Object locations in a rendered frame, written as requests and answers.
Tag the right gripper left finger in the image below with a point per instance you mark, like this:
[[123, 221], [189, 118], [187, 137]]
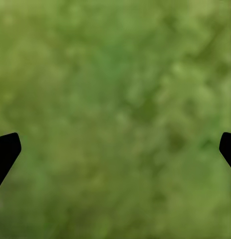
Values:
[[10, 148]]

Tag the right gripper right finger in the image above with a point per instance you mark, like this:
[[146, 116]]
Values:
[[225, 146]]

